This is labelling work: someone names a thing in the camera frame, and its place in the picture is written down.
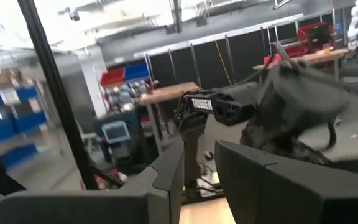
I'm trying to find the red storage bin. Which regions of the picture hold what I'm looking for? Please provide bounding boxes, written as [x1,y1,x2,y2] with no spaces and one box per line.
[99,67,126,88]
[296,21,335,58]

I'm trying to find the black partition panels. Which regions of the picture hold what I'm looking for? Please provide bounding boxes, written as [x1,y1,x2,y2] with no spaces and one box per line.
[147,21,335,91]

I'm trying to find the blue storage bin shelf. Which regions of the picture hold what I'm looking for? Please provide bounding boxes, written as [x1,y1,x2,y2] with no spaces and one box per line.
[0,70,48,167]

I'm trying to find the blue storage bin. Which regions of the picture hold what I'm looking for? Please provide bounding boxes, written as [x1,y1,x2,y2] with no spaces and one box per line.
[123,60,151,82]

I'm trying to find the light blue framed monitor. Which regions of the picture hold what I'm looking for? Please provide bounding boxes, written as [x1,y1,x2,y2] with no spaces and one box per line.
[101,120,131,144]

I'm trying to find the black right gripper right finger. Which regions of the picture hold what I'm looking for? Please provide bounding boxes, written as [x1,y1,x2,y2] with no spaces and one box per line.
[214,139,358,224]

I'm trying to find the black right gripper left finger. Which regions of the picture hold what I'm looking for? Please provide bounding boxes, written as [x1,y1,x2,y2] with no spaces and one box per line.
[0,136,185,224]

